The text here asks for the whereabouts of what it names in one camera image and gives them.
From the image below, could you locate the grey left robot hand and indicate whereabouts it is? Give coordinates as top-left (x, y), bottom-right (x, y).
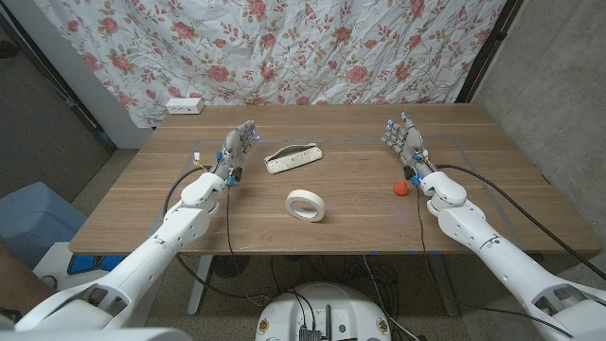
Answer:
top-left (211, 119), bottom-right (260, 185)

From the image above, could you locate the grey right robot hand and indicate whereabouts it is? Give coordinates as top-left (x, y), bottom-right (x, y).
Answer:
top-left (381, 111), bottom-right (436, 185)

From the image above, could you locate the cream patterned pen bag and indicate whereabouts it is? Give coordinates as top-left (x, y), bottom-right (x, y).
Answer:
top-left (263, 142), bottom-right (324, 175)

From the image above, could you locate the white left shoulder cover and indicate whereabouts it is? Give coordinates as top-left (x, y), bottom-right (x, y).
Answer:
top-left (0, 326), bottom-right (193, 341)

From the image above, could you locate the white masking tape roll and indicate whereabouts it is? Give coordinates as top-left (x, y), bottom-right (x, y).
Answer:
top-left (284, 188), bottom-right (327, 224)

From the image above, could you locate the white power strip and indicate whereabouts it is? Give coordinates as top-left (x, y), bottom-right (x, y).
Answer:
top-left (165, 97), bottom-right (205, 116)

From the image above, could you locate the floral backdrop cloth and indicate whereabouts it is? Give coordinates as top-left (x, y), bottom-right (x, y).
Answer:
top-left (31, 0), bottom-right (508, 129)

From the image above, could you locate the black round floor object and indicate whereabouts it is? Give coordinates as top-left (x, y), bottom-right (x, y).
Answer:
top-left (211, 254), bottom-right (251, 279)

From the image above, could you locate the black backdrop stand pole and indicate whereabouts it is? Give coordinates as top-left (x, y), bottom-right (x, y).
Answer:
top-left (454, 0), bottom-right (525, 104)
top-left (0, 9), bottom-right (117, 153)

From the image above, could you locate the white table leg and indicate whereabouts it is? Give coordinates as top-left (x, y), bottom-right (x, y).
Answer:
top-left (428, 253), bottom-right (459, 317)
top-left (187, 254), bottom-right (214, 316)

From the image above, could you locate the white robot torso base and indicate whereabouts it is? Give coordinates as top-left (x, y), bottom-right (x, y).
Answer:
top-left (254, 281), bottom-right (393, 341)

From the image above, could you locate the blue plastic bin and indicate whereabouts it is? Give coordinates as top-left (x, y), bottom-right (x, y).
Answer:
top-left (0, 181), bottom-right (89, 271)

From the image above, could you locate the person in brown clothing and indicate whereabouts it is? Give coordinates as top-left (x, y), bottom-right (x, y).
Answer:
top-left (0, 239), bottom-right (54, 316)

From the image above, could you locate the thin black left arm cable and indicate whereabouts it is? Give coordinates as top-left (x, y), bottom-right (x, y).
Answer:
top-left (224, 183), bottom-right (238, 260)

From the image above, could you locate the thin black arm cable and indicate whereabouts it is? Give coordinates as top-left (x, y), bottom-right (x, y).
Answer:
top-left (415, 184), bottom-right (441, 295)
top-left (224, 183), bottom-right (238, 260)

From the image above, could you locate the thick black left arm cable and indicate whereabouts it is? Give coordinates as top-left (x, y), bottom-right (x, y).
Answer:
top-left (162, 165), bottom-right (274, 304)

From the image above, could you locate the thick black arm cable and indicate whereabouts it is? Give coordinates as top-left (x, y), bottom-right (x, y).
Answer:
top-left (434, 163), bottom-right (606, 281)
top-left (162, 165), bottom-right (274, 304)

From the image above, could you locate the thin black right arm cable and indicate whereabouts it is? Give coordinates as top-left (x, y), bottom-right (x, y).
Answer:
top-left (415, 184), bottom-right (441, 295)

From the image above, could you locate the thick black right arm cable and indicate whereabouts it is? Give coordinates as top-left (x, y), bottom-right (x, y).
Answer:
top-left (434, 163), bottom-right (606, 281)

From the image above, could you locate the white floor cable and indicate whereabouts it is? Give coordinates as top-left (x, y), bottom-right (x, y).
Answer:
top-left (362, 254), bottom-right (420, 341)

